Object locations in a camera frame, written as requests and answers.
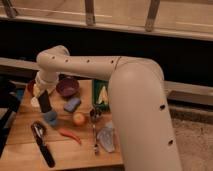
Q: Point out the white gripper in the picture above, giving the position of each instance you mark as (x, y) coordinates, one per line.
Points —
(45, 81)

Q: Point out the black eraser block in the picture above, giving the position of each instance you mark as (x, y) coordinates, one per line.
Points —
(44, 102)

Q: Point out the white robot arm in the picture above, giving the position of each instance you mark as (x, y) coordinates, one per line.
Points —
(137, 102)

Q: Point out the white plastic cup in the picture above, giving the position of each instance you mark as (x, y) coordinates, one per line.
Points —
(34, 102)

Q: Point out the blue plastic cup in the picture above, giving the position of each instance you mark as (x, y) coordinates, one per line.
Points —
(51, 117)

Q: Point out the dark red bowl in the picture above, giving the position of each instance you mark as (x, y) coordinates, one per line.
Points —
(30, 86)

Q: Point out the purple bowl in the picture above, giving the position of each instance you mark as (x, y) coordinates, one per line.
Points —
(67, 87)

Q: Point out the dark chair at left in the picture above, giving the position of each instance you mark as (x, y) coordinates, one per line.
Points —
(10, 103)

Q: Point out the blue sponge block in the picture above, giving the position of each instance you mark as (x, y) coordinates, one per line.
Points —
(72, 104)

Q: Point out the red yellow apple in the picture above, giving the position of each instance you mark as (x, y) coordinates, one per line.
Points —
(79, 119)

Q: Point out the red chili pepper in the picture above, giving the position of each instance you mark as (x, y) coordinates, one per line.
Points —
(69, 134)

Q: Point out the green plastic tray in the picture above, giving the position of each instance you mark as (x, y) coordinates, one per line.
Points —
(96, 88)

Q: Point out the metal spoon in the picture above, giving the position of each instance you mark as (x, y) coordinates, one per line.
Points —
(95, 116)

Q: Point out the yellow wedge in tray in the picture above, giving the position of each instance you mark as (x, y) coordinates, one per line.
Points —
(103, 96)

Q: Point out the grey blue cloth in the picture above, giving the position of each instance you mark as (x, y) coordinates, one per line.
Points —
(106, 137)

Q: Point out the black handled peeler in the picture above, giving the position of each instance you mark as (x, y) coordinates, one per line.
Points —
(39, 130)

